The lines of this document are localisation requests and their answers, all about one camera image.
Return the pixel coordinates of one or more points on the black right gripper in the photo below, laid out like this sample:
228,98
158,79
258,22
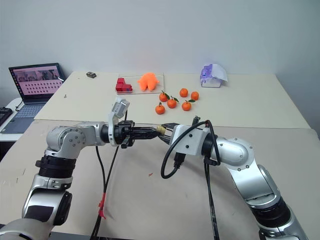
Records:
173,130

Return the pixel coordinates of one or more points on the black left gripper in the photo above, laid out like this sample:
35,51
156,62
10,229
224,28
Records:
123,132

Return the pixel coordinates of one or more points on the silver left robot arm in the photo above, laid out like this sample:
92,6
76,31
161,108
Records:
75,137

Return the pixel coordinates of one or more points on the grey robot shoulder cover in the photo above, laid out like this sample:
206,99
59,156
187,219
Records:
20,228

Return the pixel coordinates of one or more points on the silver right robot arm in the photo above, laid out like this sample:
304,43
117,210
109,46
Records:
240,152

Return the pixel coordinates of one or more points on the orange tangerine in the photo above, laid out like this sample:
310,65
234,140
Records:
183,92
160,109
186,106
171,103
163,97
194,95

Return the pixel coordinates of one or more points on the clear plastic tray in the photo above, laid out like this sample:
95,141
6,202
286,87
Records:
160,86

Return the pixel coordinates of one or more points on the orange plush toy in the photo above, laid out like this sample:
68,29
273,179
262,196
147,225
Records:
148,81

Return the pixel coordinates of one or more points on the red building blocks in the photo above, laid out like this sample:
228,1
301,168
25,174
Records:
122,85

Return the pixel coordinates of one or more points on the purple white tissue pack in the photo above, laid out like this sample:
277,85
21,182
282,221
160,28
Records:
212,75

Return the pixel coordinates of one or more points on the small black metal object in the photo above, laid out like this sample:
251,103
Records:
91,74

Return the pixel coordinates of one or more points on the open grey laptop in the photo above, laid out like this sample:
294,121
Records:
35,85

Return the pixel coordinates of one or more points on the black device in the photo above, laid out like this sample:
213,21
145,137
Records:
5,116

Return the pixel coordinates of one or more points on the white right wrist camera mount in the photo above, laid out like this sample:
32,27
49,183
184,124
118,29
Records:
188,141

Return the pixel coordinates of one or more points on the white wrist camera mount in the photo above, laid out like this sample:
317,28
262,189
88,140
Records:
188,141
119,108

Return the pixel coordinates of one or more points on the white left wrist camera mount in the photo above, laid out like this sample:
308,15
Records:
119,108

